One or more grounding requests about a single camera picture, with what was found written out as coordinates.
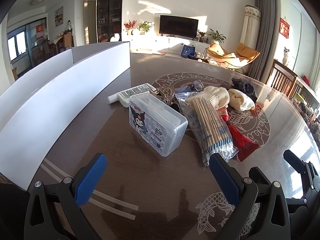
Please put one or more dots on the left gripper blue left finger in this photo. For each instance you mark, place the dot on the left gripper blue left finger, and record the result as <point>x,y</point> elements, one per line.
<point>87,178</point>

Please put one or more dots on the wooden dining chair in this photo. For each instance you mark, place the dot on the wooden dining chair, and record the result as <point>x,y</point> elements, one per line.
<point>282,79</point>

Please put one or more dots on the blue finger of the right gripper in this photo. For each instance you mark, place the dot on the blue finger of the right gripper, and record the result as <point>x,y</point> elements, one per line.
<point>294,161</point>

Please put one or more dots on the white cat by cabinet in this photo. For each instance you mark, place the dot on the white cat by cabinet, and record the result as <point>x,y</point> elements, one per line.
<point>115,37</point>

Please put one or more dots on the white storage bin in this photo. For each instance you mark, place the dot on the white storage bin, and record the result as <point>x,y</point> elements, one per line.
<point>39,106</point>

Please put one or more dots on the orange lounge chair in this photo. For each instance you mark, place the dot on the orange lounge chair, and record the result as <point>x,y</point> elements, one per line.
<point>241,57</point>

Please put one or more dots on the black television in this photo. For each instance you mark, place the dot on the black television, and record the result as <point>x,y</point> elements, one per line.
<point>178,26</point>

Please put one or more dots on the white cat figurine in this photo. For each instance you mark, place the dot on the white cat figurine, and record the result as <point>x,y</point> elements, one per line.
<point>286,57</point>

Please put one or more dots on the red flower vase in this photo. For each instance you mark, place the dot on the red flower vase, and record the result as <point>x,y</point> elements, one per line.
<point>129,26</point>

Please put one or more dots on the dark red snack packet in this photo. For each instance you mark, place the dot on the dark red snack packet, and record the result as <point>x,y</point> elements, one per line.
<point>244,144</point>

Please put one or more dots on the bag of cotton swabs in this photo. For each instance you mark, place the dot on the bag of cotton swabs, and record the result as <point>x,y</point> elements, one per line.
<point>207,125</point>

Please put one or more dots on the clear plastic Kuromi box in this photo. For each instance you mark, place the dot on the clear plastic Kuromi box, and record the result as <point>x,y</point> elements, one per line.
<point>158,124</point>

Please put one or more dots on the white standing air conditioner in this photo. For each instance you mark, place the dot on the white standing air conditioner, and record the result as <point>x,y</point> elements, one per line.
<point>251,25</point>

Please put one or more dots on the blue shopping bag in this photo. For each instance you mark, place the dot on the blue shopping bag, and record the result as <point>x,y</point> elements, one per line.
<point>188,52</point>

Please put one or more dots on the eyeglasses with blue pouch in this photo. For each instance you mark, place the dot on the eyeglasses with blue pouch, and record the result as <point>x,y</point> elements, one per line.
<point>196,86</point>

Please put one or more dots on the green potted plant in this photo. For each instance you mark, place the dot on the green potted plant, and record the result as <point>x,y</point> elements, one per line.
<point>216,36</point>

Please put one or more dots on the red wall hanging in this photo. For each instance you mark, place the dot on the red wall hanging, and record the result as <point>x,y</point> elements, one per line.
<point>284,28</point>

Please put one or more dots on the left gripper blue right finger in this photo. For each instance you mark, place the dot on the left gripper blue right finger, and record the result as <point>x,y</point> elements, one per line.
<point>228,179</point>

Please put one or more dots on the red snack packet with emblem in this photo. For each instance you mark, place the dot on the red snack packet with emblem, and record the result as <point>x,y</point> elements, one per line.
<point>224,114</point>

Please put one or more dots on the dark display cabinet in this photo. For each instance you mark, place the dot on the dark display cabinet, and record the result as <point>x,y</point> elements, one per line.
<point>109,13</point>

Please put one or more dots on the grey curtain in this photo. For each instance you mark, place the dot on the grey curtain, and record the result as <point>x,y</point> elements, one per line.
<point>268,16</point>

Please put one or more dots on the cream knit glove with yellow cuff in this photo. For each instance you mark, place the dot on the cream knit glove with yellow cuff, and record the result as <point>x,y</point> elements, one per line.
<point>218,96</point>

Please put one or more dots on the green plant on console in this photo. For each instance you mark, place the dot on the green plant on console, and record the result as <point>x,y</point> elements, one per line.
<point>145,26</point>

